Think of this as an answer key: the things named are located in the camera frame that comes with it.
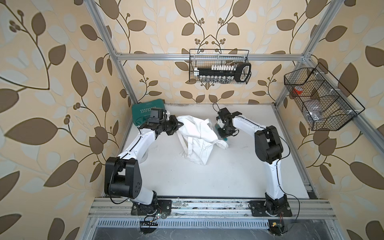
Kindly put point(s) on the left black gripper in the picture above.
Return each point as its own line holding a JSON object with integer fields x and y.
{"x": 174, "y": 126}

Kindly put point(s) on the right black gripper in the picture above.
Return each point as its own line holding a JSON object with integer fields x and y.
{"x": 223, "y": 135}

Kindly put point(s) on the white printed tote pouch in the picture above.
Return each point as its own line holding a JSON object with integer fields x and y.
{"x": 198, "y": 139}

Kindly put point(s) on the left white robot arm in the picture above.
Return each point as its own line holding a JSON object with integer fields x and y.
{"x": 122, "y": 173}

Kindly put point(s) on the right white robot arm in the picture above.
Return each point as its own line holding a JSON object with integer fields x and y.
{"x": 268, "y": 146}

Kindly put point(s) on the green plastic tool case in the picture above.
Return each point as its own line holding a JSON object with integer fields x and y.
{"x": 141, "y": 112}

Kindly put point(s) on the black socket bit holder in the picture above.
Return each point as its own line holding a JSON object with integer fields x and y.
{"x": 238, "y": 73}

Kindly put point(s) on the red item in basket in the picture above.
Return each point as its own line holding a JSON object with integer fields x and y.
{"x": 298, "y": 90}

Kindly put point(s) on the clear plastic bag in basket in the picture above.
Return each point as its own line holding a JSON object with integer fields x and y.
{"x": 314, "y": 110}

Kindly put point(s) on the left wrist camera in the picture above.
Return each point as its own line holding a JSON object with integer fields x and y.
{"x": 157, "y": 115}

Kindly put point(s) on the back black wire basket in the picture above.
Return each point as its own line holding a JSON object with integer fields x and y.
{"x": 208, "y": 57}

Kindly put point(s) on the black wire basket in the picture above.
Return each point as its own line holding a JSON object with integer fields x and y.
{"x": 339, "y": 104}
{"x": 208, "y": 57}

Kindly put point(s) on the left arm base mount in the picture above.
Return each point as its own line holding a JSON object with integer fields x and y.
{"x": 151, "y": 207}

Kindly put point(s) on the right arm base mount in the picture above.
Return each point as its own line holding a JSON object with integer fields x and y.
{"x": 268, "y": 208}

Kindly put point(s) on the right black wire basket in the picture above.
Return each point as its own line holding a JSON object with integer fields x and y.
{"x": 339, "y": 104}

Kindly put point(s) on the aluminium front rail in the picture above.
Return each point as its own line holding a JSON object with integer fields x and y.
{"x": 190, "y": 208}

